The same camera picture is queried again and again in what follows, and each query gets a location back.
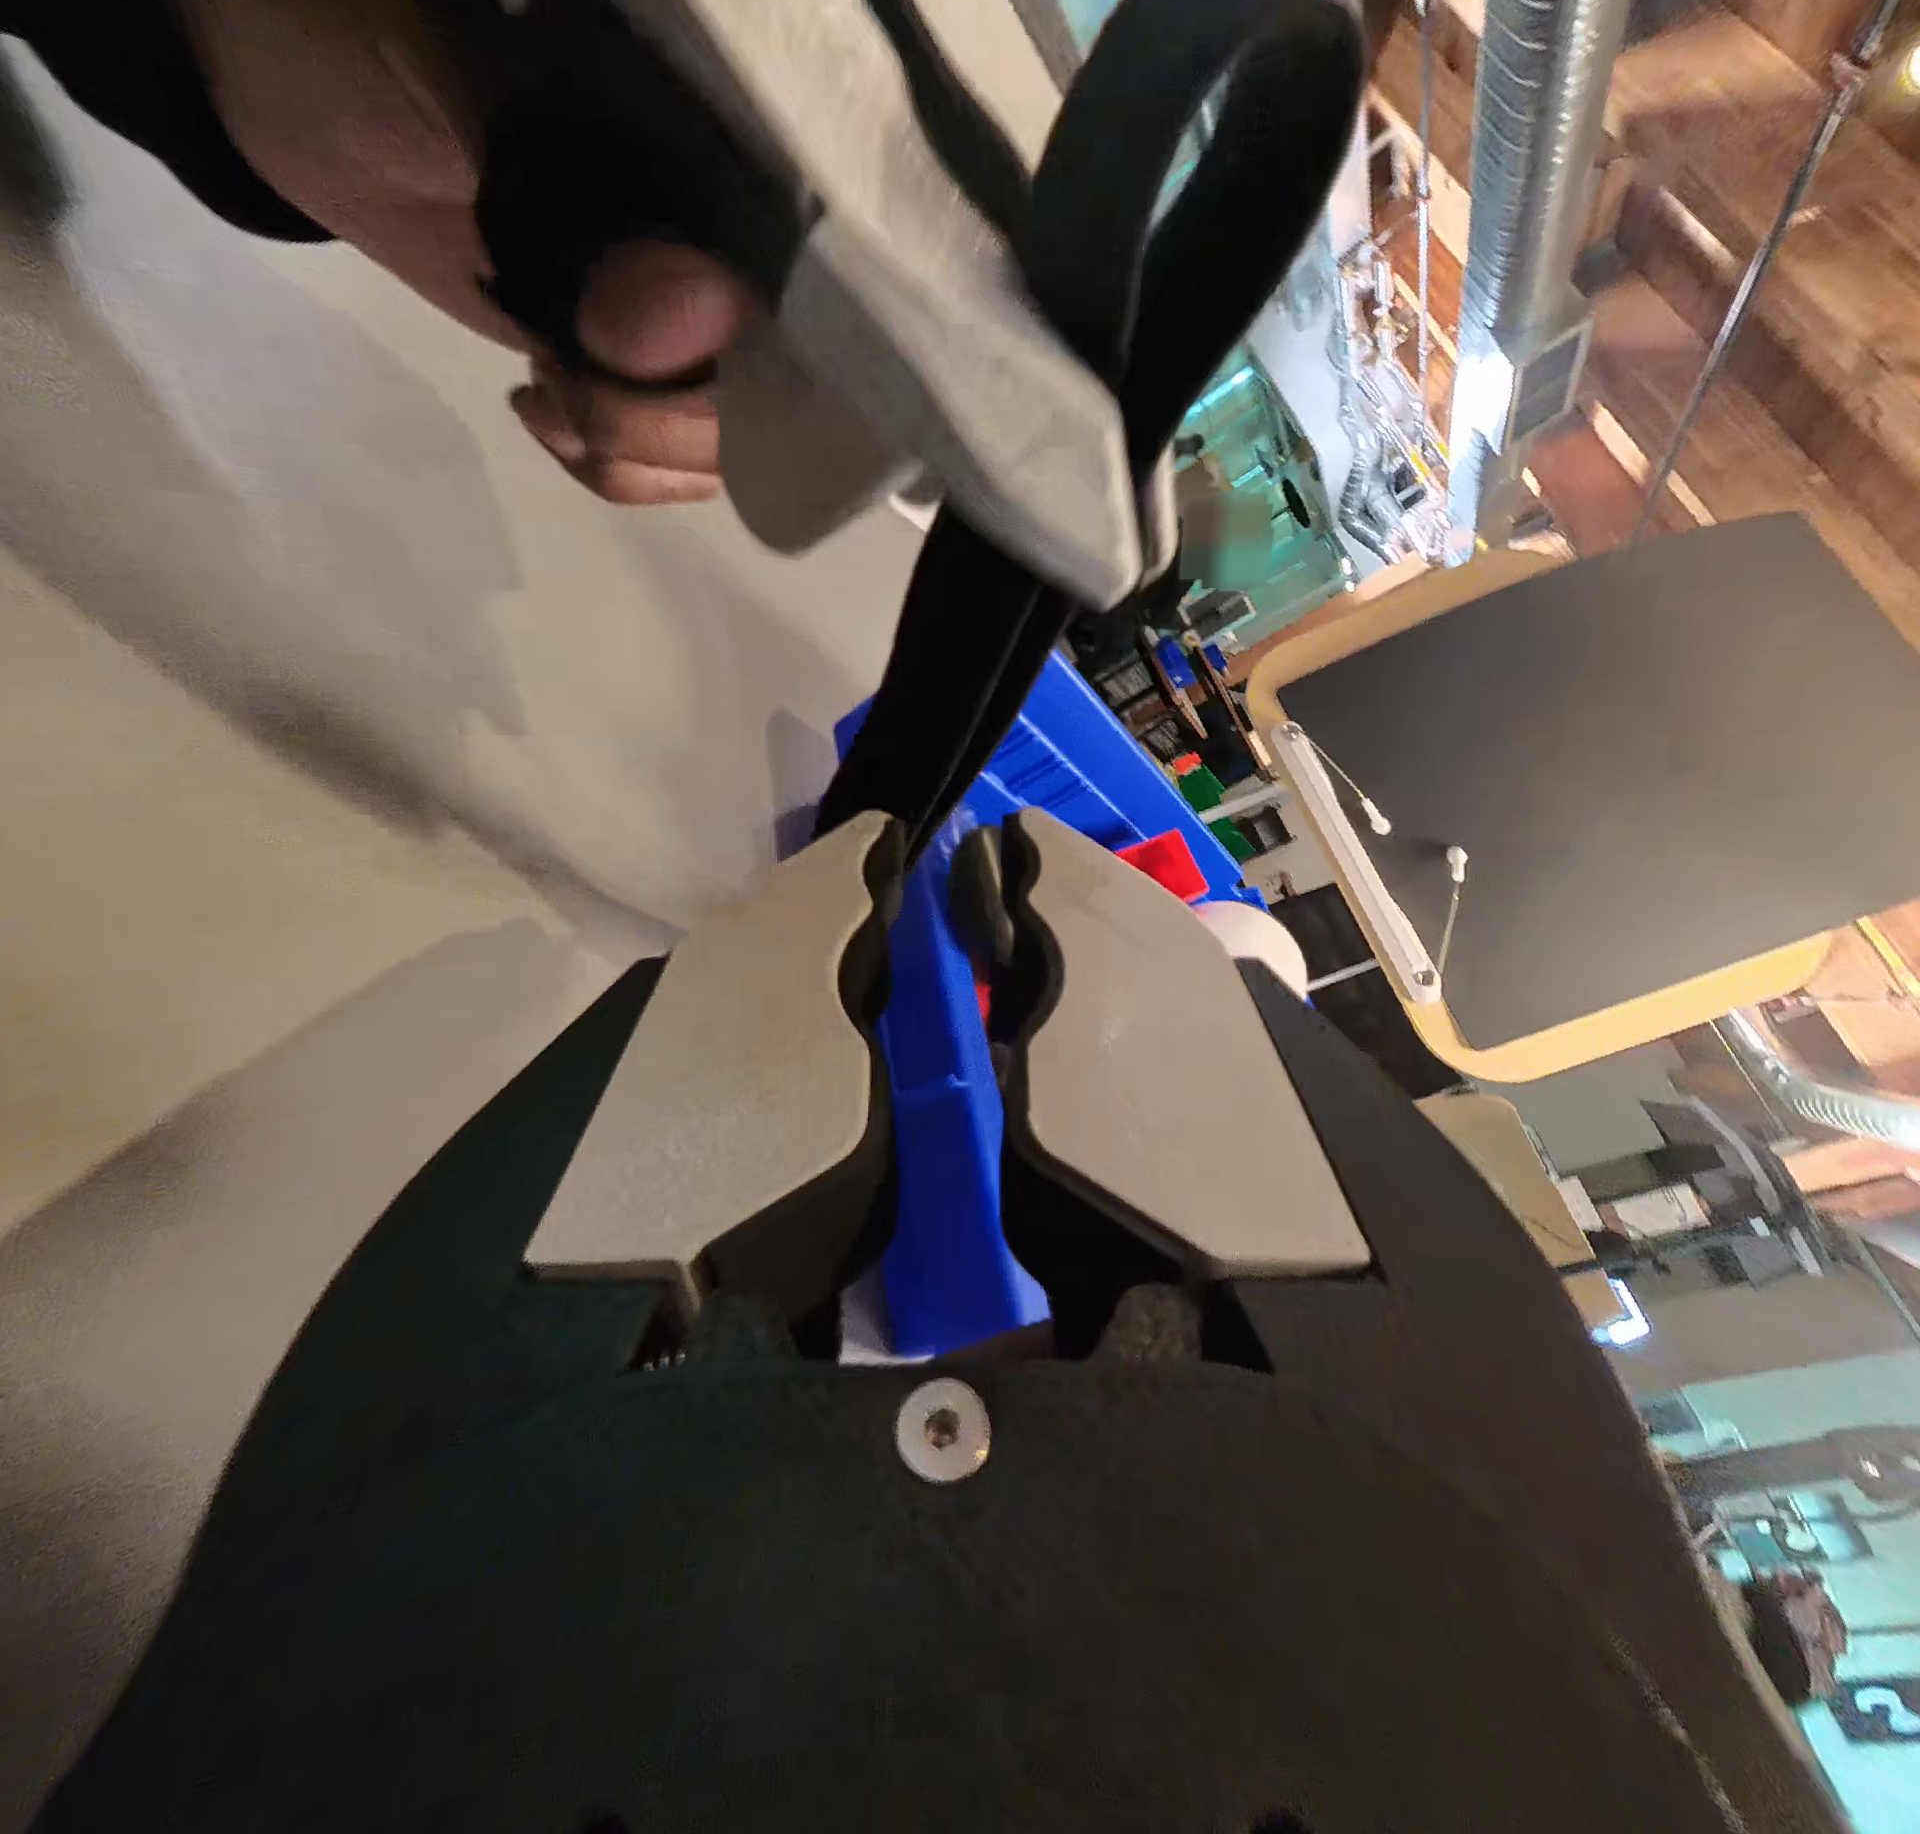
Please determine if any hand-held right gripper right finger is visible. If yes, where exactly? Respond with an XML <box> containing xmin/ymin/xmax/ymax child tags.
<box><xmin>996</xmin><ymin>806</ymin><xmax>1374</xmax><ymax>1284</ymax></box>

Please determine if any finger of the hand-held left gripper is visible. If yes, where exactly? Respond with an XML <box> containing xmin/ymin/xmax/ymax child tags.
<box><xmin>516</xmin><ymin>0</ymin><xmax>1178</xmax><ymax>613</ymax></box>
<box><xmin>906</xmin><ymin>0</ymin><xmax>1094</xmax><ymax>177</ymax></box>

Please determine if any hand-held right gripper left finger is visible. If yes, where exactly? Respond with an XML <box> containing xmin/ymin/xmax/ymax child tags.
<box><xmin>522</xmin><ymin>812</ymin><xmax>909</xmax><ymax>1318</ymax></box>

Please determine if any blue plastic bin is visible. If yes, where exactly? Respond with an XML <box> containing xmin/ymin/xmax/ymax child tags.
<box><xmin>771</xmin><ymin>647</ymin><xmax>1274</xmax><ymax>1362</ymax></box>

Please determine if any black fabric strap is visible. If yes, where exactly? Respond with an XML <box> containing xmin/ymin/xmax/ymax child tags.
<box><xmin>810</xmin><ymin>0</ymin><xmax>1368</xmax><ymax>967</ymax></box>

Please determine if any person's left forearm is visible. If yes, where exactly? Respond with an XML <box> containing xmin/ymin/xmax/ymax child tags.
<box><xmin>0</xmin><ymin>0</ymin><xmax>339</xmax><ymax>246</ymax></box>

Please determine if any person's left hand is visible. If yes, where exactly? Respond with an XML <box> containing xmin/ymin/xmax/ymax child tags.
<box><xmin>163</xmin><ymin>0</ymin><xmax>754</xmax><ymax>508</ymax></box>

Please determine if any white plastic bottle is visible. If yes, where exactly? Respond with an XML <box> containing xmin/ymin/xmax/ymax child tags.
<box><xmin>1191</xmin><ymin>902</ymin><xmax>1308</xmax><ymax>995</ymax></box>

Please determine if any white bar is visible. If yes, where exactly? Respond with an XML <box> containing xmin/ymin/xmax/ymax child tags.
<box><xmin>1272</xmin><ymin>723</ymin><xmax>1442</xmax><ymax>1002</ymax></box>

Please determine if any silver ventilation duct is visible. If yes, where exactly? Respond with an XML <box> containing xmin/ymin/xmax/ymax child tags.
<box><xmin>1440</xmin><ymin>0</ymin><xmax>1628</xmax><ymax>547</ymax></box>

